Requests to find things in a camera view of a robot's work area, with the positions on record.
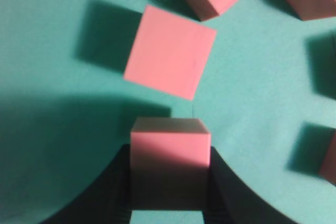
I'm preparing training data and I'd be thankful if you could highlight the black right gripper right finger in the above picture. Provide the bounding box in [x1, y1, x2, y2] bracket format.
[202, 146, 294, 224]

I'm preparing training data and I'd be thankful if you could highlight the green cloth backdrop and cover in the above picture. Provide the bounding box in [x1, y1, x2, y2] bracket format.
[1, 0, 335, 223]

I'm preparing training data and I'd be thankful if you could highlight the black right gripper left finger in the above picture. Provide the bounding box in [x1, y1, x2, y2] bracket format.
[43, 144, 131, 223]

